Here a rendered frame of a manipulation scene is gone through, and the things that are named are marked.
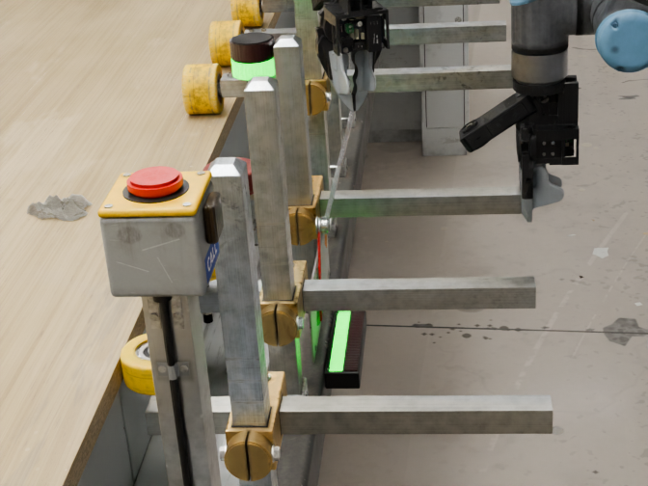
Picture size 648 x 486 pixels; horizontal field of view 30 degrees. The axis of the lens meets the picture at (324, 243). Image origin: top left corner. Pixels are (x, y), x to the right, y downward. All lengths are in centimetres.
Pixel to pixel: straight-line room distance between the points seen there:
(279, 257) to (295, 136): 26
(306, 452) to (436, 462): 117
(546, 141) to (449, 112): 242
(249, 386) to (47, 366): 22
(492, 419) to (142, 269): 54
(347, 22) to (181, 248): 77
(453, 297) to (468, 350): 150
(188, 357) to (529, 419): 49
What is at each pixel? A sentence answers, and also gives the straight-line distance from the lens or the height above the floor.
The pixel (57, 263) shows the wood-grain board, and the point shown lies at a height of 90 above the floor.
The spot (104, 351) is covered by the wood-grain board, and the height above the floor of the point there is 90.
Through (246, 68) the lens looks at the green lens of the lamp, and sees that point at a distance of 161.
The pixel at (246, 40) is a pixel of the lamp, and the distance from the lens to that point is 162.
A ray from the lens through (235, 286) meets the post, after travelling 118.
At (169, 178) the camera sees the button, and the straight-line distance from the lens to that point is 87.
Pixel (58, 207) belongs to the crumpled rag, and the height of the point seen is 91.
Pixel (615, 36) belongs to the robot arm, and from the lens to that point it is 147.
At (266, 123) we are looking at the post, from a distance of 138.
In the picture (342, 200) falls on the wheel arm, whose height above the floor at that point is 86.
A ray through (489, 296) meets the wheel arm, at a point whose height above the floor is 84.
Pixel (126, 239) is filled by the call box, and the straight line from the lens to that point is 86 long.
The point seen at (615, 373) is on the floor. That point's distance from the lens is 294.
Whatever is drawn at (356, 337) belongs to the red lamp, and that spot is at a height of 70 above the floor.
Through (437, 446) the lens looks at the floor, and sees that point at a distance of 267.
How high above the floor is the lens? 156
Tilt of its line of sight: 26 degrees down
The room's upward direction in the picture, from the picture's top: 4 degrees counter-clockwise
